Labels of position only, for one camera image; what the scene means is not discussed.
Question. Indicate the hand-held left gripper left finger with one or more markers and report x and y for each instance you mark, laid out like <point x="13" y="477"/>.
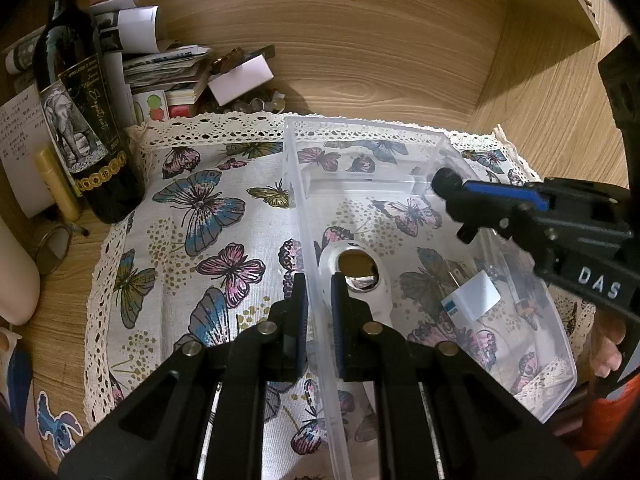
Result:
<point x="300" y="320"/>

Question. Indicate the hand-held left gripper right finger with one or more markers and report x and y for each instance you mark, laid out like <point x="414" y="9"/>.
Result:
<point x="339" y="327"/>

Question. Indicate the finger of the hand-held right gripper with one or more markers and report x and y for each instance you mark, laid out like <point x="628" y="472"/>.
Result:
<point x="530" y="225"/>
<point x="500" y="194"/>

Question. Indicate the white round tape holder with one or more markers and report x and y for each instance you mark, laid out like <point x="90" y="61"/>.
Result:
<point x="327" y="265"/>

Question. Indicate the clear plastic storage box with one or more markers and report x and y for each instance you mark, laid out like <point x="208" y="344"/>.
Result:
<point x="440" y="360"/>

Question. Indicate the person's right hand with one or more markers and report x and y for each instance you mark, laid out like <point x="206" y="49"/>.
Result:
<point x="609" y="347"/>

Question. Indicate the small white blue-labelled packet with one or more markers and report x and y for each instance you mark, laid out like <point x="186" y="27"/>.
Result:
<point x="475" y="297"/>

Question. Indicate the butterfly print lace cloth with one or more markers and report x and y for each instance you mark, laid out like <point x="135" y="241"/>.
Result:
<point x="200" y="240"/>

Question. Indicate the orange cloth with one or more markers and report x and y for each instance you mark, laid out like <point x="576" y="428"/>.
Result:
<point x="607" y="425"/>

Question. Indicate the pile of small round trinkets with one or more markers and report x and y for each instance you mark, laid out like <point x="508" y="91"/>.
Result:
<point x="250" y="102"/>

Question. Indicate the small white cardboard box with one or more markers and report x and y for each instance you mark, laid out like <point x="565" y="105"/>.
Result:
<point x="240" y="77"/>

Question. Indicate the red and green sticker card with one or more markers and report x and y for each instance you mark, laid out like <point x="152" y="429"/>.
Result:
<point x="152" y="106"/>

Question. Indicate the dark wine bottle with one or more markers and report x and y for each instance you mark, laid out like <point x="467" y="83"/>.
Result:
<point x="95" y="160"/>

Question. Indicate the blue cartoon sticker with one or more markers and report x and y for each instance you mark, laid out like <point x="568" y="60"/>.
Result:
<point x="55" y="425"/>

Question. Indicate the dark brown clip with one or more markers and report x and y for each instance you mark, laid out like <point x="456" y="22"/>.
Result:
<point x="235" y="57"/>

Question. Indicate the gold cylindrical tube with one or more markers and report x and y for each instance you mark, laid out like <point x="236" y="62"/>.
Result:
<point x="57" y="185"/>

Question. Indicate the cream rounded object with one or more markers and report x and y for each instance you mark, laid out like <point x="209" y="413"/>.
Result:
<point x="15" y="270"/>

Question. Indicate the dark blue card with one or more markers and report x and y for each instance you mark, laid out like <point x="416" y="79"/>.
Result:
<point x="17" y="390"/>

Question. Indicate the stack of papers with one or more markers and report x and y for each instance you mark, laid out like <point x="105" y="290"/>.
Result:
<point x="160" y="62"/>

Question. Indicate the white handwritten paper note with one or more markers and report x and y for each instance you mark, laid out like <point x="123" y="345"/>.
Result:
<point x="20" y="150"/>

